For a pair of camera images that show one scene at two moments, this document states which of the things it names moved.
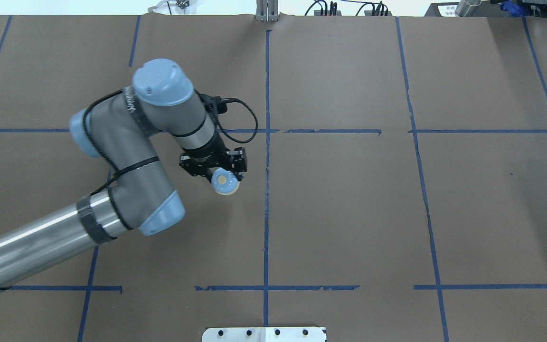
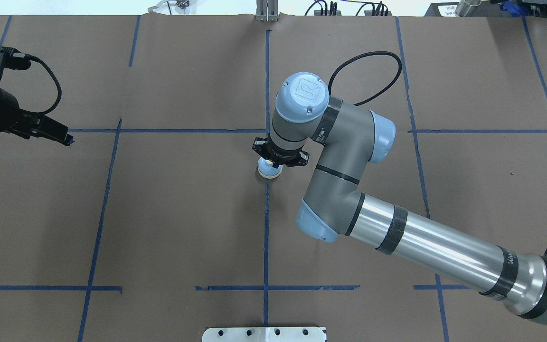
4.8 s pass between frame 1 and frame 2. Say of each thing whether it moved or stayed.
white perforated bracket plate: stayed
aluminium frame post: stayed
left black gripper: moved
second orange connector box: stayed
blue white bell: moved
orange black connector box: stayed
